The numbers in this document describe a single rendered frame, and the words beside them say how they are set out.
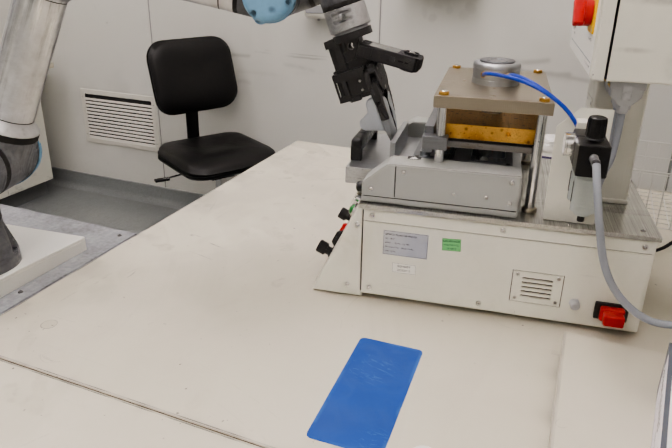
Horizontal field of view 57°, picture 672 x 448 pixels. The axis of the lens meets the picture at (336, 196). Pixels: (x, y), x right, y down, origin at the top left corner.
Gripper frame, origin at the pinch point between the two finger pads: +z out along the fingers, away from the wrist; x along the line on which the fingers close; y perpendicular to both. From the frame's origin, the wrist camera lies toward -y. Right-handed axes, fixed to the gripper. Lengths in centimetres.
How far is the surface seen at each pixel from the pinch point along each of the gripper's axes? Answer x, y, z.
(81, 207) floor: -155, 216, 28
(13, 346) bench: 45, 55, 7
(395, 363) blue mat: 33.6, 2.1, 26.2
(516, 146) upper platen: 10.1, -20.8, 4.8
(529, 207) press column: 13.3, -20.6, 14.3
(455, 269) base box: 17.0, -7.1, 20.9
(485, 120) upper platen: 6.7, -16.8, 0.2
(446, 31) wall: -153, 4, -3
